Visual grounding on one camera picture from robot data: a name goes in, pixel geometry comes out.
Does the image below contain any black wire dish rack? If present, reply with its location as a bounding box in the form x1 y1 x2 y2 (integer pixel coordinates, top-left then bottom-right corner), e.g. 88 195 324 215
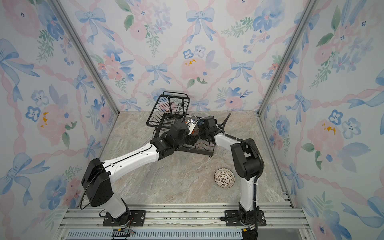
146 91 215 157

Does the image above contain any white brown lattice bowl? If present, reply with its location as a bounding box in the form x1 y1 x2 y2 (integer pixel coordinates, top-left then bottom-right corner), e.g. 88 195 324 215
214 168 235 189

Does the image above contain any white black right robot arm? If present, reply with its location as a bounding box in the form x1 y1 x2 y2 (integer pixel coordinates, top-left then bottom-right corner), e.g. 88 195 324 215
197 116 265 226

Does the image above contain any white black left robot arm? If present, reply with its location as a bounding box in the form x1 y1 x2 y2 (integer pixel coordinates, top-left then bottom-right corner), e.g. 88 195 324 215
81 116 199 219

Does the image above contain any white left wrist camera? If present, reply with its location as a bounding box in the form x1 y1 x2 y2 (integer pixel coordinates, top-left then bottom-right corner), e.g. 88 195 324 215
186 115 200 135

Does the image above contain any aluminium front rail frame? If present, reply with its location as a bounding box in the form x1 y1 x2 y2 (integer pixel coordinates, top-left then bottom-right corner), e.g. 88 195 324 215
53 200 315 240

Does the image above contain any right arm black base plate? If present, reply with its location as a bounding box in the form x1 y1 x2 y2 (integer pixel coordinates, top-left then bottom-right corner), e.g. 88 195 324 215
220 210 267 227

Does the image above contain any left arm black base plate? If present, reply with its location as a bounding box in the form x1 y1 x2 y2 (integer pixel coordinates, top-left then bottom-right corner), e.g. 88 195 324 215
103 210 147 227

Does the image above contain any right aluminium corner post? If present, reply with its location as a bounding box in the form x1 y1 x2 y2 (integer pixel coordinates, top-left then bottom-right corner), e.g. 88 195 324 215
257 0 318 117

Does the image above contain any aluminium corner post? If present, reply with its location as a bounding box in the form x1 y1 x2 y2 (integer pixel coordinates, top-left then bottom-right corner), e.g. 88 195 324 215
257 0 318 117
48 0 120 115

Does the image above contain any left aluminium corner post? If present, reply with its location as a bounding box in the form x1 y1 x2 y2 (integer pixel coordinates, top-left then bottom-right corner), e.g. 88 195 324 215
48 0 120 115

